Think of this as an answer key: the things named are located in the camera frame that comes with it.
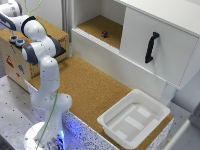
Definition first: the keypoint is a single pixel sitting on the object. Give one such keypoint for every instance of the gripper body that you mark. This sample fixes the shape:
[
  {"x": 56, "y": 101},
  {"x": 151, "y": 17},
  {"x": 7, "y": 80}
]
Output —
[{"x": 7, "y": 23}]

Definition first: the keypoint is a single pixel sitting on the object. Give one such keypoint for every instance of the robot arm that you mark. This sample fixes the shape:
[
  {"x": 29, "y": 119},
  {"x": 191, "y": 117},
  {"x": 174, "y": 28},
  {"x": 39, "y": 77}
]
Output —
[{"x": 50, "y": 75}]

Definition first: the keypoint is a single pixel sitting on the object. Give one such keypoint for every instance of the red button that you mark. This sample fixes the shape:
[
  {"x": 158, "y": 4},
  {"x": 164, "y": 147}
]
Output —
[{"x": 13, "y": 39}]

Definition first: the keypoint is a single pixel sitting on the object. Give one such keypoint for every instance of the blue button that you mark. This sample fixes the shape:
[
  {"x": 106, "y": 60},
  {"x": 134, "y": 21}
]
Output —
[{"x": 20, "y": 42}]

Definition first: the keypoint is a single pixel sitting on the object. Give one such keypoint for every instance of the purple block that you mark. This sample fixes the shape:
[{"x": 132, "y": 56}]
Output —
[{"x": 104, "y": 34}]

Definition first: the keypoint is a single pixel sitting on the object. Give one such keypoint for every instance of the white cabinet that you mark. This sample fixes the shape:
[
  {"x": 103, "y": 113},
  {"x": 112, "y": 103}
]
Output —
[{"x": 100, "y": 63}]

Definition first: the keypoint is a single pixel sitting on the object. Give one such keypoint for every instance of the white plastic box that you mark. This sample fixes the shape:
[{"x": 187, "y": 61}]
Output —
[{"x": 133, "y": 121}]

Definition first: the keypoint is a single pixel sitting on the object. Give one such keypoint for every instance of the white sliding door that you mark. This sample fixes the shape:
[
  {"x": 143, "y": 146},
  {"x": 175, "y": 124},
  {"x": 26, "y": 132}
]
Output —
[{"x": 170, "y": 43}]

